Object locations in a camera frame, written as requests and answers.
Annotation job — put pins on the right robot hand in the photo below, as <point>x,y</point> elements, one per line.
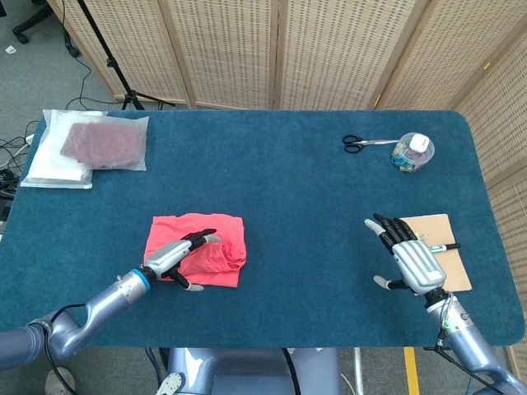
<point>418,263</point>

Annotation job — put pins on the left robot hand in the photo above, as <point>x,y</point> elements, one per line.
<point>169,255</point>

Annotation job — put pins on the red t-shirt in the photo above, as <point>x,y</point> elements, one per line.
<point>222,234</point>

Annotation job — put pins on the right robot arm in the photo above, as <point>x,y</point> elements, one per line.
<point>469,341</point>

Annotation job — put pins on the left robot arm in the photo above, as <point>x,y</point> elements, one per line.
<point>115,294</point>

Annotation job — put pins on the kraft spiral notebook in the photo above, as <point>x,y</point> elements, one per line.
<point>453,267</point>

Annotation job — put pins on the green white marker pen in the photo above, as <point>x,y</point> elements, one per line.
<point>450,246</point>

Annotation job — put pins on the clear jar of binder clips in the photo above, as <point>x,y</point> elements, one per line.
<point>405,162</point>

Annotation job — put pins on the white earbuds case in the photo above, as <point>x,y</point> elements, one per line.
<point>418,143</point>

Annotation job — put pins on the plastic bag with maroon garment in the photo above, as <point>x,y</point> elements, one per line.
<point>103,144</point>

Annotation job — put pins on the blue-grey robot torso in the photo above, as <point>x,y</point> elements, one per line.
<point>247,370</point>

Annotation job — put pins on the plastic bag with white garment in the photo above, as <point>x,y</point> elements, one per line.
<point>53,175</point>

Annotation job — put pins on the blue carpet table cover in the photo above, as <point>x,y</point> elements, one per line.
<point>267,140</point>

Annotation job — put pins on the grey shoe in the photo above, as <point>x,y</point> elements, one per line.
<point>59,384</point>

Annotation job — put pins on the black tripod stand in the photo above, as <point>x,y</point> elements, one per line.
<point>110,63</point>

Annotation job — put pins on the wicker folding screen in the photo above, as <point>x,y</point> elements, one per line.
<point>230,49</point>

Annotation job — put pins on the white paper scrap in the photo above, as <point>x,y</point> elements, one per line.
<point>10,49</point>

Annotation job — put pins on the black office chair base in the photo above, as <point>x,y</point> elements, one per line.
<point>31,22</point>

